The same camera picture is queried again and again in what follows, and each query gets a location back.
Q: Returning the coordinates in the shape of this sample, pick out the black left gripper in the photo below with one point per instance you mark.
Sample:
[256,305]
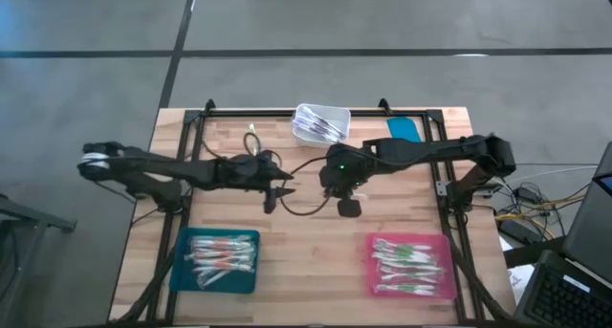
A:
[244,172]

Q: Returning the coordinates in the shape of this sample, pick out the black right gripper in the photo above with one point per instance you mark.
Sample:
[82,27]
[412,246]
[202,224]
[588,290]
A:
[344,170]

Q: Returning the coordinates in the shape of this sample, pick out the purple white toothbrush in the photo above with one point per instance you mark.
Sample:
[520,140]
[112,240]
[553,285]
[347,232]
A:
[327,124]
[319,120]
[332,133]
[321,128]
[315,124]
[311,117]
[308,126]
[306,122]
[320,133]
[325,129]

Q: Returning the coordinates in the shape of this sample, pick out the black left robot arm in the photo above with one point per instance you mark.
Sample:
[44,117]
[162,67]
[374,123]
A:
[158,168]

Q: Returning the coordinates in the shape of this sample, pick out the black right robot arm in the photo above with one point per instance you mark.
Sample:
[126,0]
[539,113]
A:
[430,148]

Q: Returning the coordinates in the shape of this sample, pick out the white plastic bin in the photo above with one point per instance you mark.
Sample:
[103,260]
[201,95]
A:
[334,115]

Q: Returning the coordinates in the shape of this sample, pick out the blue flat plastic lid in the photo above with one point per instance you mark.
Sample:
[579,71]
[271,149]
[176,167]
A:
[404,129]

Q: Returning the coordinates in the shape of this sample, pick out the teal plastic bin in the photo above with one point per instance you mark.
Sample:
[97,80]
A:
[248,286]

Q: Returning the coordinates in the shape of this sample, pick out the pink plastic bin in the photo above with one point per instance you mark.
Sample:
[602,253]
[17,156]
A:
[447,292]

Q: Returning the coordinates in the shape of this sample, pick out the black power strip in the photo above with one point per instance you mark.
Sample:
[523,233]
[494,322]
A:
[518,231]

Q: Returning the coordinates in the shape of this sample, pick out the black power adapter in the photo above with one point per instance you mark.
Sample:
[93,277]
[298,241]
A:
[528,194]

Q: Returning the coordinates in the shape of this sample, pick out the white paper sheet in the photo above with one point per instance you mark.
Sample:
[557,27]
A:
[518,277]

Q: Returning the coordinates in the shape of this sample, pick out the black computer monitor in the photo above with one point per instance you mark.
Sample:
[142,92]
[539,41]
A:
[590,223]

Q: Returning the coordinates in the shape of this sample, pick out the black computer keyboard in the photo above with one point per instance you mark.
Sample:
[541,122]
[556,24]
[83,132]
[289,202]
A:
[559,304]

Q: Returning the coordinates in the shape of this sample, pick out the grey metal stand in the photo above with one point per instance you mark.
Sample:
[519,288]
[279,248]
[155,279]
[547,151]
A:
[28,218]

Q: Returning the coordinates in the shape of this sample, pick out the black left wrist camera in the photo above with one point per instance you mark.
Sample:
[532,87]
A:
[270,201]

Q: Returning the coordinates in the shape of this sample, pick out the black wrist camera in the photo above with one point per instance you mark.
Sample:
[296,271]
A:
[349,207]
[270,201]

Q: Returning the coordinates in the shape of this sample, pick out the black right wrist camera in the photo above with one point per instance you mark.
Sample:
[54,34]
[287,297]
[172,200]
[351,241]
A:
[349,207]

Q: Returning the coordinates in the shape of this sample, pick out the black aluminium rig frame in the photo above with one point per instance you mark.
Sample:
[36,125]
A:
[268,113]

